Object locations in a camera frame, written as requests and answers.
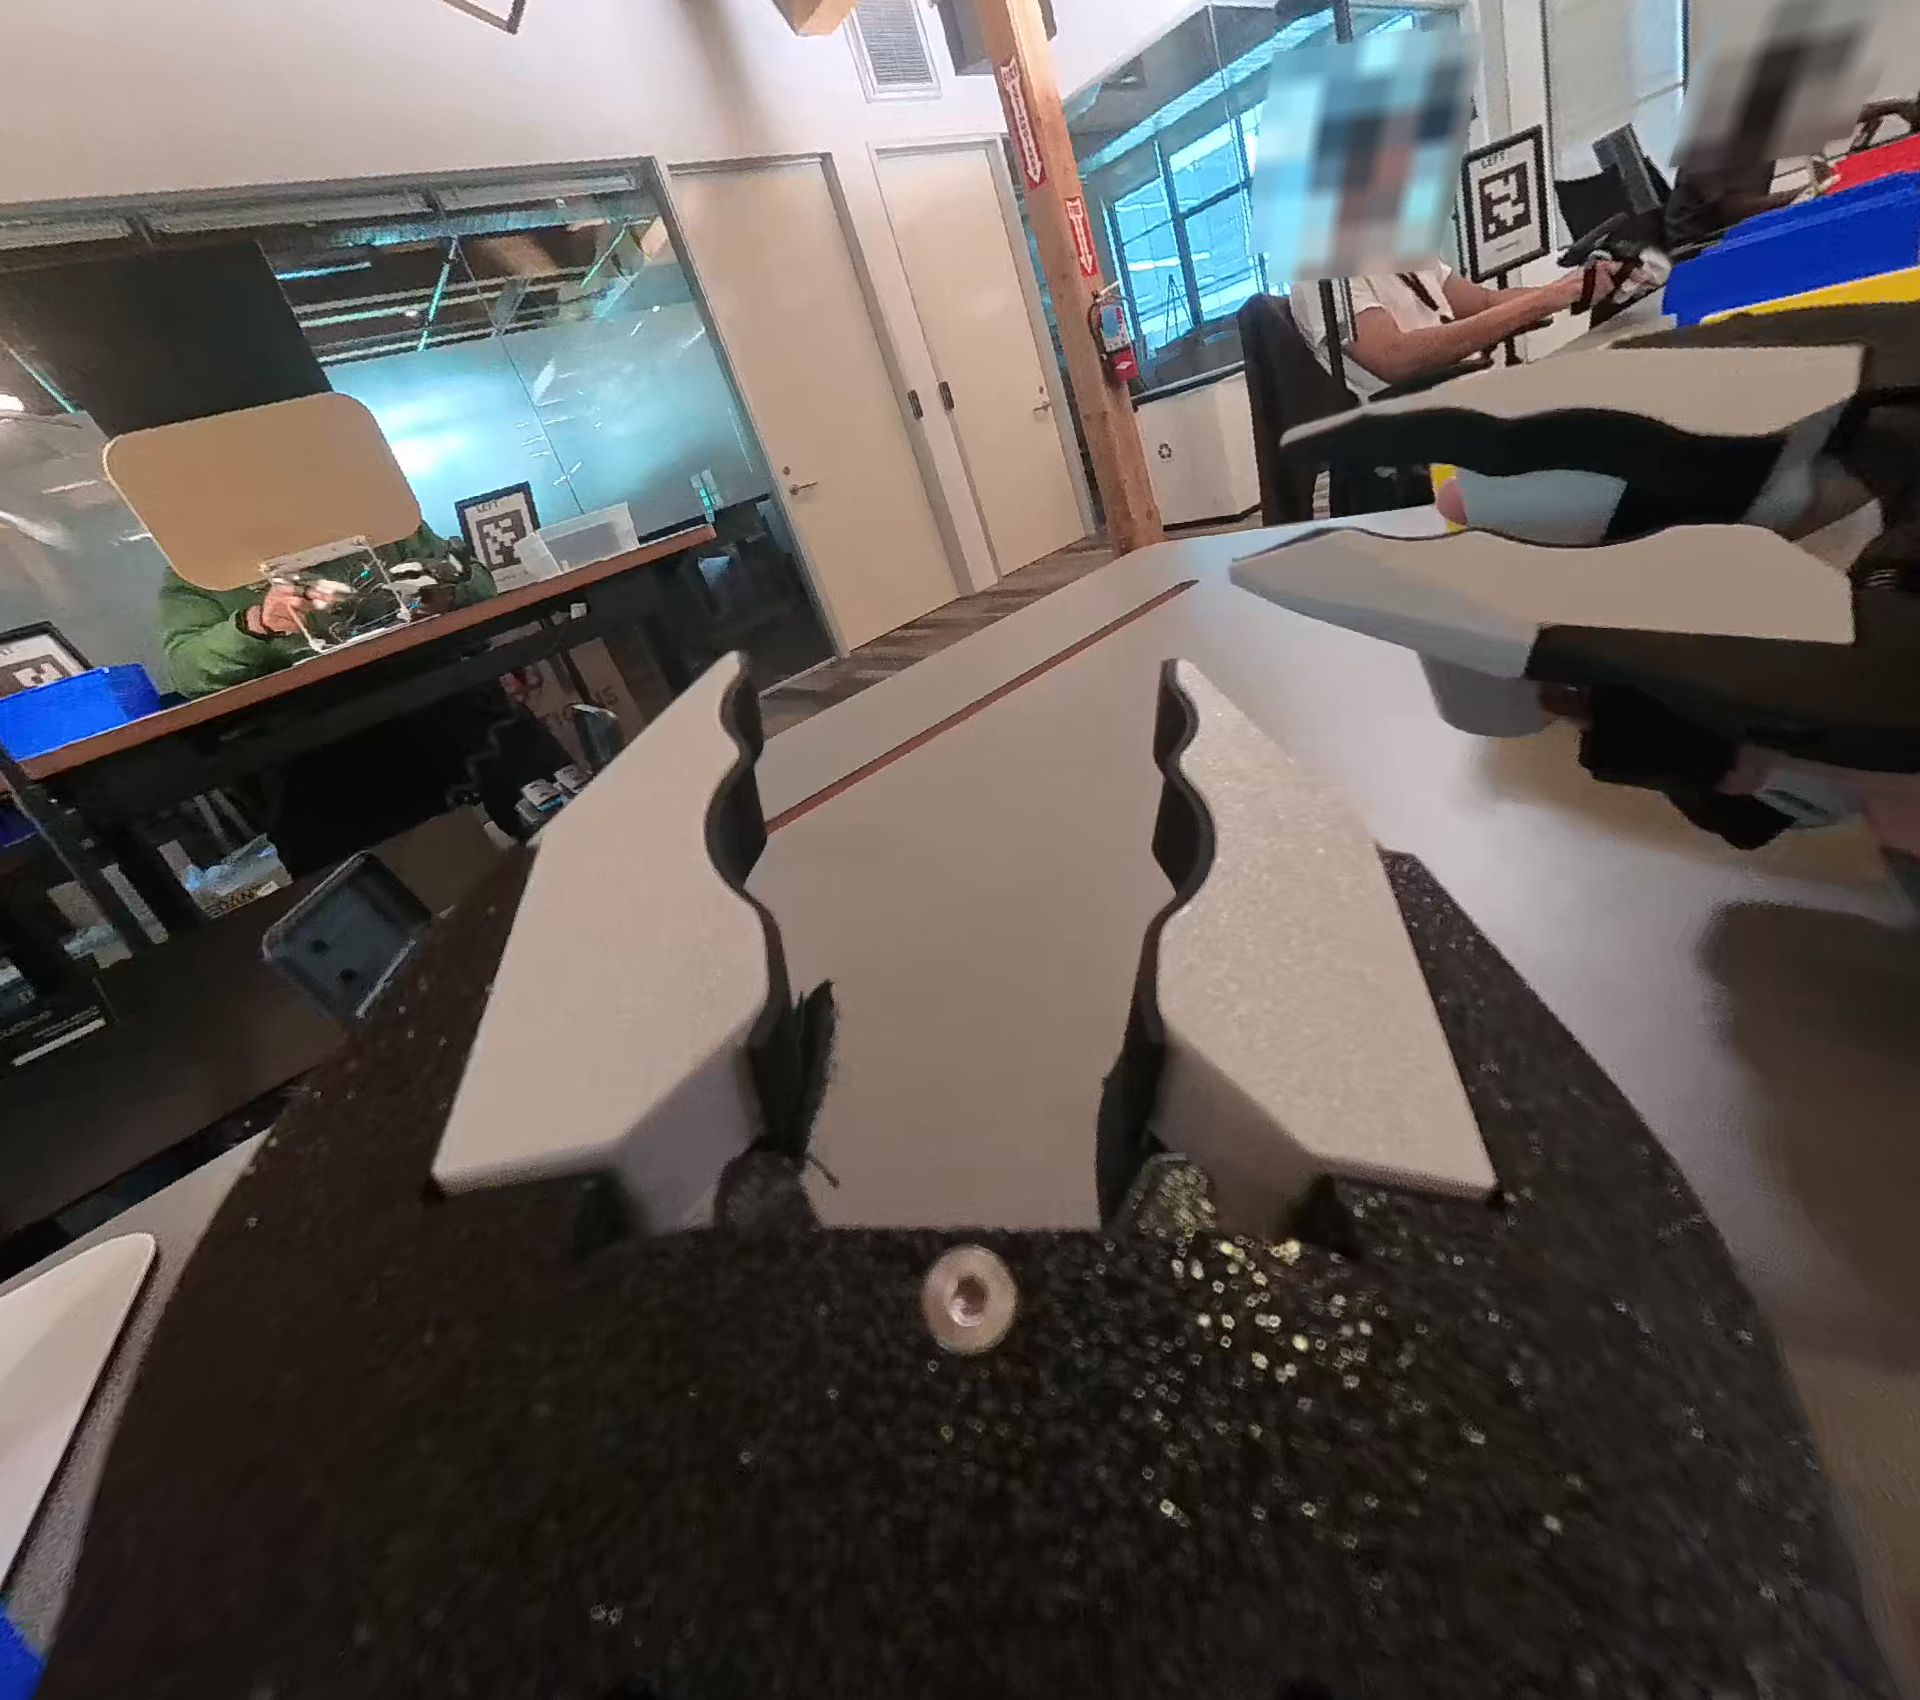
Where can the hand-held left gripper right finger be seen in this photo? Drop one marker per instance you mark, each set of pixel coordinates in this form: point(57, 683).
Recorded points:
point(1304, 981)

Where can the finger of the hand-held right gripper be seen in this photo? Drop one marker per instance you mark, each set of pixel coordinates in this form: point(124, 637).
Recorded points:
point(1575, 591)
point(1651, 389)

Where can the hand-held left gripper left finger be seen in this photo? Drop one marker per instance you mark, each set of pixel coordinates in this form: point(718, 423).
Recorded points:
point(615, 981)

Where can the yellow plastic bin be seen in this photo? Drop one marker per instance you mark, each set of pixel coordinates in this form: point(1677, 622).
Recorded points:
point(1800, 293)

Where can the small blue plastic bin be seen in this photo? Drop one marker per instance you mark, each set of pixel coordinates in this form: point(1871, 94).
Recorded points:
point(1785, 252)

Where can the black battery charger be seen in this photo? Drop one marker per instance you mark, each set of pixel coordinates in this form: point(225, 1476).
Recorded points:
point(553, 797)

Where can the small framed marker sign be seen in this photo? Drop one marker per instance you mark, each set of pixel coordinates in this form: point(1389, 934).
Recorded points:
point(1504, 209)

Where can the cardboard box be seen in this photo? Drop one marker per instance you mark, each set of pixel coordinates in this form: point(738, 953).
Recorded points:
point(593, 688)

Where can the red plastic bin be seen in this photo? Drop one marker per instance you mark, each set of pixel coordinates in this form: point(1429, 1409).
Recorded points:
point(1883, 163)

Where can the office chair with brown jacket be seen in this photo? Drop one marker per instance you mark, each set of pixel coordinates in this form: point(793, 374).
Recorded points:
point(1291, 410)

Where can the white recycling cabinet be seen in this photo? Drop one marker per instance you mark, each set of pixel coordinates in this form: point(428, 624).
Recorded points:
point(1201, 455)

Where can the brown-topped desk black legs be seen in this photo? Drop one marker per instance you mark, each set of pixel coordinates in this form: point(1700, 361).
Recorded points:
point(375, 642)

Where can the clear plastic box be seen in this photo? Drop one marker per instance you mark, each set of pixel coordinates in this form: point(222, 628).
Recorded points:
point(578, 539)

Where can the large paned window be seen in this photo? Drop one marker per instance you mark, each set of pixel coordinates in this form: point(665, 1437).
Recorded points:
point(1185, 230)

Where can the red fire extinguisher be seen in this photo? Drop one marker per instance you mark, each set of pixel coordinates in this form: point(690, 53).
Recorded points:
point(1112, 335)

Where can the beige door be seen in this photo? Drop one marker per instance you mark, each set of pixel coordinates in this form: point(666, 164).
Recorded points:
point(974, 350)
point(811, 410)

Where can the low blue plastic bin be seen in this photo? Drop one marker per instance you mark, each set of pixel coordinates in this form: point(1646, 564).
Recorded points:
point(75, 710)

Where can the beige panel on white stand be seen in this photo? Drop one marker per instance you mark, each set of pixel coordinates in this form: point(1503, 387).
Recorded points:
point(262, 485)

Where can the black backdrop board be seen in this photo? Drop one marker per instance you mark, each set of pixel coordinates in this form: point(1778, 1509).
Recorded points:
point(150, 335)

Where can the wooden post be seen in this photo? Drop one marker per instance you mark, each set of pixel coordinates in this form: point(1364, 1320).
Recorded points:
point(1064, 230)

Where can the black wall speaker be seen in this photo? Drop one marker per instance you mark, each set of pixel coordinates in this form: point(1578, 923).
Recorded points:
point(960, 20)

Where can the white wall vent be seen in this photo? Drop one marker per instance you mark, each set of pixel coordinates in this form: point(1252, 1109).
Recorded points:
point(894, 43)

